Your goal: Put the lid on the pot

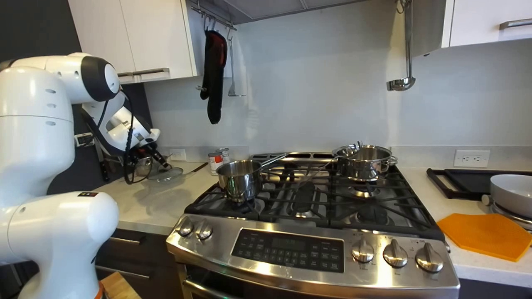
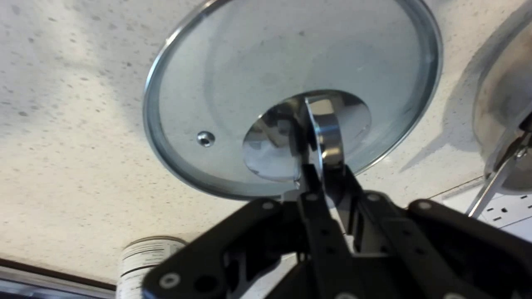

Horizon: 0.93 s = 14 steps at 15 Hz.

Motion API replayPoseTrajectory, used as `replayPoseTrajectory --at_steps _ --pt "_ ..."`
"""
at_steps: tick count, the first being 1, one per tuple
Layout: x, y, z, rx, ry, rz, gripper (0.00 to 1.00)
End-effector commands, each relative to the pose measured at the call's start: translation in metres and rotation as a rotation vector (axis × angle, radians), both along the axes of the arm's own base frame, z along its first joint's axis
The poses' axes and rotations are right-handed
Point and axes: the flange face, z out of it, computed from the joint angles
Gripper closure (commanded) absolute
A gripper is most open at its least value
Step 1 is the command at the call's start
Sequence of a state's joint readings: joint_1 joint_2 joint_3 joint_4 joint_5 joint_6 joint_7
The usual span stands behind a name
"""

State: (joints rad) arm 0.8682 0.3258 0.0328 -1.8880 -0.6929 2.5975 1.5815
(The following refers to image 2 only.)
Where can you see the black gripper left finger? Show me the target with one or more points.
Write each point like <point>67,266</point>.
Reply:
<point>243,250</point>

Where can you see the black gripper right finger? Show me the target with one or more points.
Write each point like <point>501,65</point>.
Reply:
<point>455,250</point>

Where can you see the red and white food can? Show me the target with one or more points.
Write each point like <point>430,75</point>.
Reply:
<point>147,259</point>

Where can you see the wide steel saute pan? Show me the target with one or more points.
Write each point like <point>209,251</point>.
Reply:
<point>508,93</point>

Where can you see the stainless steel gas range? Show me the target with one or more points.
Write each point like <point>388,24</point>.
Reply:
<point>34,288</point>

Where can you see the white wall outlet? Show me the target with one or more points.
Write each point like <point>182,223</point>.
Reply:
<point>508,210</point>

